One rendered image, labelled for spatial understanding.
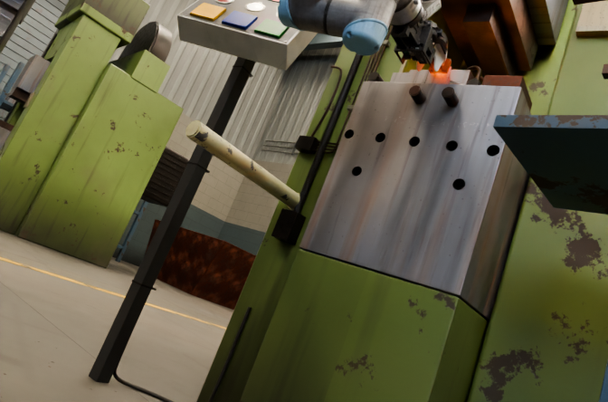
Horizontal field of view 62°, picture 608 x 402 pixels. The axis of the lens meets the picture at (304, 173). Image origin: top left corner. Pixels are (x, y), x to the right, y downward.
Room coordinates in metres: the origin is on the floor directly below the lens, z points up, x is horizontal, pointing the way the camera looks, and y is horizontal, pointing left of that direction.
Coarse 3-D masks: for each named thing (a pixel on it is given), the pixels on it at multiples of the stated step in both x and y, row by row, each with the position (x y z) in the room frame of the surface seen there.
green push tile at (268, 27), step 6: (264, 24) 1.25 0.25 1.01; (270, 24) 1.25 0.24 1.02; (276, 24) 1.25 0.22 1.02; (282, 24) 1.25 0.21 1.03; (258, 30) 1.23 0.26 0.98; (264, 30) 1.23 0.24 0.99; (270, 30) 1.23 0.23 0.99; (276, 30) 1.23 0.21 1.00; (282, 30) 1.23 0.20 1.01; (276, 36) 1.22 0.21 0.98
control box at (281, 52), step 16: (208, 0) 1.34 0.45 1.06; (240, 0) 1.34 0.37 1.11; (256, 0) 1.35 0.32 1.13; (272, 0) 1.34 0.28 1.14; (192, 16) 1.28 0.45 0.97; (224, 16) 1.29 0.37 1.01; (272, 16) 1.29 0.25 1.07; (192, 32) 1.31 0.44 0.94; (208, 32) 1.29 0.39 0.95; (224, 32) 1.26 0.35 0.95; (240, 32) 1.24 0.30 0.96; (288, 32) 1.24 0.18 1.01; (304, 32) 1.28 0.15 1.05; (224, 48) 1.31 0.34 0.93; (240, 48) 1.28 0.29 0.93; (256, 48) 1.26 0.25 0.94; (272, 48) 1.24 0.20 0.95; (288, 48) 1.22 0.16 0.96; (304, 48) 1.33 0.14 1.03; (272, 64) 1.28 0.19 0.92; (288, 64) 1.27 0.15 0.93
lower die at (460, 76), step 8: (400, 72) 1.16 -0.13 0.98; (408, 72) 1.15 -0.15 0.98; (416, 72) 1.13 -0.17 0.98; (424, 72) 1.12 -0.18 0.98; (448, 72) 1.08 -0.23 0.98; (456, 72) 1.07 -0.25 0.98; (464, 72) 1.05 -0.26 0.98; (392, 80) 1.17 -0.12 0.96; (400, 80) 1.16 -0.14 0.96; (408, 80) 1.14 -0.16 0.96; (416, 80) 1.13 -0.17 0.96; (424, 80) 1.11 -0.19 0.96; (432, 80) 1.10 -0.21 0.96; (440, 80) 1.09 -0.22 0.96; (448, 80) 1.08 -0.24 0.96; (456, 80) 1.06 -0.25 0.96; (464, 80) 1.05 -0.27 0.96
